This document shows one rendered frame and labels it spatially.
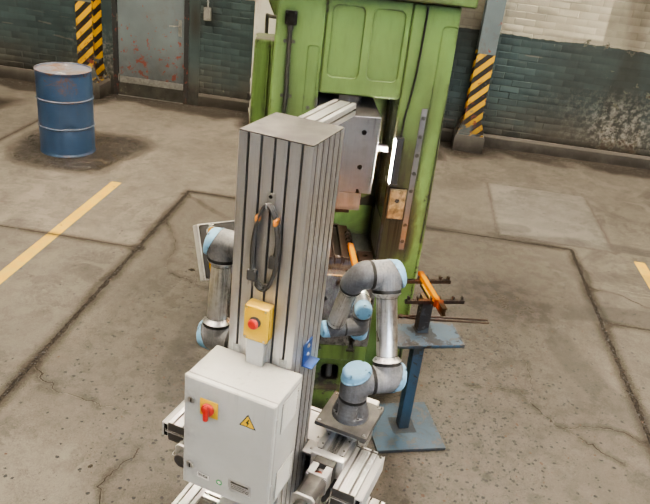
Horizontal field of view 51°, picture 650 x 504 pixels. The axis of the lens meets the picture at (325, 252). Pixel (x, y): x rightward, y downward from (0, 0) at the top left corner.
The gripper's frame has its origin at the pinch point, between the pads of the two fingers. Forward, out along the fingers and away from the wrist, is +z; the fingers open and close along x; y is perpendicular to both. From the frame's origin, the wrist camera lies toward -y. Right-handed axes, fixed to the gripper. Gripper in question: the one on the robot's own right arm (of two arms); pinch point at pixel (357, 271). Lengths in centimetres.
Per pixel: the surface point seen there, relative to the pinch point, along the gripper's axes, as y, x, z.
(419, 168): -36, 34, 55
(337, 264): 16.7, -5.0, 42.1
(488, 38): -50, 207, 570
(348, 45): -96, -10, 53
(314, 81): -77, -25, 53
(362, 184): -30, 3, 40
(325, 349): 68, -7, 38
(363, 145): -50, 1, 40
